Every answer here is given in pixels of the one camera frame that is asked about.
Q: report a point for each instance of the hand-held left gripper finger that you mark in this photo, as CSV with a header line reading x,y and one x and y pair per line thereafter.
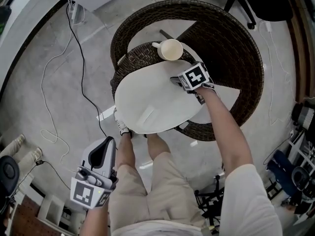
x,y
112,154
92,146

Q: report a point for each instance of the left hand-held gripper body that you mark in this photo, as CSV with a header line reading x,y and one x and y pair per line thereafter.
x,y
83,193

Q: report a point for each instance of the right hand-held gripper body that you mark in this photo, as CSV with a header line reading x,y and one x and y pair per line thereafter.
x,y
195,77

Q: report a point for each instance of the dark brown wicker chair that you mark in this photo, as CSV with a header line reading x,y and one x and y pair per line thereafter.
x,y
221,45

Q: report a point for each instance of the white round seat cushion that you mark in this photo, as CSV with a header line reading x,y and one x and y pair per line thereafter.
x,y
152,95

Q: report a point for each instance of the person's left forearm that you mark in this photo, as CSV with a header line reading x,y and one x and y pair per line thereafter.
x,y
94,221

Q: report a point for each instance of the person's right forearm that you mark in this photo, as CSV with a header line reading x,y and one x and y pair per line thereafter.
x,y
222,129

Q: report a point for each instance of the black round padded seat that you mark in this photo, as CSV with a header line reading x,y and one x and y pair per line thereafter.
x,y
8,173

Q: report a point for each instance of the black office chair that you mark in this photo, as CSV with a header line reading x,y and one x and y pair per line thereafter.
x,y
273,6

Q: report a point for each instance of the person's left leg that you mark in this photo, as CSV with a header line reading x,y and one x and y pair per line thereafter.
x,y
125,151

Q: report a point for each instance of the person's leg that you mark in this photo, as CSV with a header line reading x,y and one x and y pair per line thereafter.
x,y
125,151
158,145

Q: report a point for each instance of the person's white shoe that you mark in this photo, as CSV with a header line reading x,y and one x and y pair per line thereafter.
x,y
121,123

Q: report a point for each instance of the white open shelf unit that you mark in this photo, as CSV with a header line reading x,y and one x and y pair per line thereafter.
x,y
53,210

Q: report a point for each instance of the cream ceramic mug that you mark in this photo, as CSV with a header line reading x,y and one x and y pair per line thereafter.
x,y
171,49

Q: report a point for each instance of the person's right leg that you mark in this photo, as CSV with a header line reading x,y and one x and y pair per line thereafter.
x,y
158,145

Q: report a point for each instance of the person's beige shorts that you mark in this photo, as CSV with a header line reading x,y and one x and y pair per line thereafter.
x,y
157,193

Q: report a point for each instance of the black folding tripod stand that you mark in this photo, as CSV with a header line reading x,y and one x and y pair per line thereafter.
x,y
211,200

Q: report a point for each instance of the blue fabric bag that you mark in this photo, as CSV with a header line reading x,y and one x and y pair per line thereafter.
x,y
280,171

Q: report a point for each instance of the person's white shirt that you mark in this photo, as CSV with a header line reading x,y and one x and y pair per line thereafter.
x,y
246,200

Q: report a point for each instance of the white power strip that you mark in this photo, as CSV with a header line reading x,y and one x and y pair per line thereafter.
x,y
73,12

